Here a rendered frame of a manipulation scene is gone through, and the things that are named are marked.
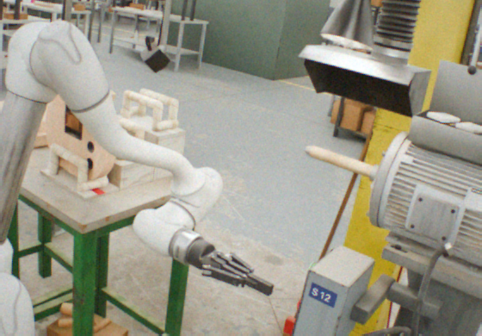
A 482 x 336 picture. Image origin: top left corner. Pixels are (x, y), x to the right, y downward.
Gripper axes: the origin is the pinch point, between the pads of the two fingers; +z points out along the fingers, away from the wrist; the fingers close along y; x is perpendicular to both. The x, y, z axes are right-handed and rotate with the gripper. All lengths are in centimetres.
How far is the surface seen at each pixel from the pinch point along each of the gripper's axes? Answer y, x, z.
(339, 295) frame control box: 7.6, 12.0, 22.5
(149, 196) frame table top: -22, -4, -58
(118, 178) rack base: -15, 0, -68
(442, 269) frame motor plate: -16.8, 14.8, 38.0
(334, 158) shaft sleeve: -25.7, 28.5, 1.1
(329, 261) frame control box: 1.4, 14.7, 16.3
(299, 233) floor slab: -217, -96, -87
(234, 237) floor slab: -173, -97, -115
